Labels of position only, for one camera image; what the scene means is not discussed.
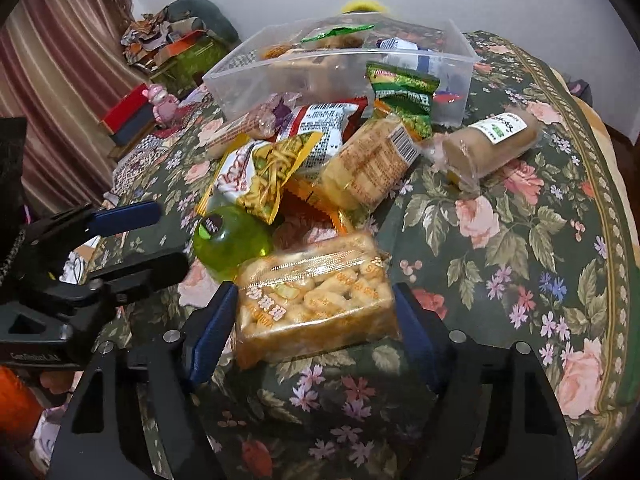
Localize clear pack of rice crackers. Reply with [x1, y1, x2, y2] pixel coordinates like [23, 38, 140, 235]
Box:
[234, 232, 399, 370]

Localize green-edged fried snack bag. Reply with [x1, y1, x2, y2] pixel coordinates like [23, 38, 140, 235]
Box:
[258, 24, 375, 61]

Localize person's left hand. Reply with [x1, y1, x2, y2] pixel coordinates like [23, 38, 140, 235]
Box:
[39, 370, 75, 396]

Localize patchwork quilt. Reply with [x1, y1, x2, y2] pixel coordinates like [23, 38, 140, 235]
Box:
[103, 84, 210, 207]

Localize green jelly cup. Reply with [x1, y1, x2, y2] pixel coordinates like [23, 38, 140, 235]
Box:
[192, 204, 273, 282]

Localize red box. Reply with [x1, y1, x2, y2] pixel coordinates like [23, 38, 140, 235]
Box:
[100, 84, 154, 146]

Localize pink plush toy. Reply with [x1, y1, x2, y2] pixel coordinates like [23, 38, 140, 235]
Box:
[142, 84, 179, 126]

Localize yellow noodle snack bag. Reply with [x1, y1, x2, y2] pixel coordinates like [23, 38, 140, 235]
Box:
[195, 131, 323, 226]

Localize striped maroon curtain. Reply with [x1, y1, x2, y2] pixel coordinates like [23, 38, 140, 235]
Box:
[1, 0, 143, 214]

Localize green patterned gift bag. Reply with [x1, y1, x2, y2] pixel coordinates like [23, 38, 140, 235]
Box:
[150, 36, 229, 98]

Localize floral green bedspread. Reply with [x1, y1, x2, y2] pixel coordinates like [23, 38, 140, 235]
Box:
[84, 29, 640, 480]

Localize pink wafer pack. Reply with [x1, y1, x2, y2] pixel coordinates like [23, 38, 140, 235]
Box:
[201, 92, 302, 159]

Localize orange snack packet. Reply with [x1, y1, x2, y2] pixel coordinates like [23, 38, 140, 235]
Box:
[272, 177, 355, 250]

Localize grey plush pillow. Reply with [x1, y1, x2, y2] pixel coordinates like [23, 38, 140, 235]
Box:
[165, 0, 241, 49]

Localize red white snack bag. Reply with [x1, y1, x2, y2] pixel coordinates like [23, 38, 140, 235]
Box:
[276, 96, 368, 179]

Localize biscuit pack with barcode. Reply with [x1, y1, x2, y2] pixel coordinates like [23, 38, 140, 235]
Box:
[319, 115, 420, 212]

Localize brown roll cake pack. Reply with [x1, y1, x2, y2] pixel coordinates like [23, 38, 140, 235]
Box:
[423, 107, 542, 193]

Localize cream fleece blanket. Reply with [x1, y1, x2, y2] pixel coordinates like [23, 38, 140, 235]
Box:
[551, 68, 610, 136]

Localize green pea snack bag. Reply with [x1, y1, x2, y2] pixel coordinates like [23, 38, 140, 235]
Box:
[366, 61, 439, 141]

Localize yellow curved tube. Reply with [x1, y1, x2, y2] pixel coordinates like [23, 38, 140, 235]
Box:
[341, 0, 387, 14]

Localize clear plastic storage bin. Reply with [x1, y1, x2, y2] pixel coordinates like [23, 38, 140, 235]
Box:
[203, 13, 480, 128]

